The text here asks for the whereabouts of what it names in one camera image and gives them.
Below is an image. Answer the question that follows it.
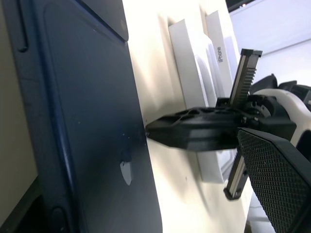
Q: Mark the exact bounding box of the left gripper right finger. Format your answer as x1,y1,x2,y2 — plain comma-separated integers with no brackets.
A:
236,127,311,233

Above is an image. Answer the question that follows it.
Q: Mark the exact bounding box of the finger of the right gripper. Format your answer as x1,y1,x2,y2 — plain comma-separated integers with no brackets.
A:
145,128,242,153
145,107,235,131

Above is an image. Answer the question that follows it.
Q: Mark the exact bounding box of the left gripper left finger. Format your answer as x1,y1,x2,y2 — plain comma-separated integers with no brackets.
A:
23,195,53,233

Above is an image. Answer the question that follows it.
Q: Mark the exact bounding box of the dark blue smartphone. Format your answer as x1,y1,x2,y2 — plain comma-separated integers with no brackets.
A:
3,0,164,233

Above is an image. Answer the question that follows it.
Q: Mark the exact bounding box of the white insert tray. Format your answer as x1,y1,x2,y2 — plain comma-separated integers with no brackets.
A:
168,18,232,183

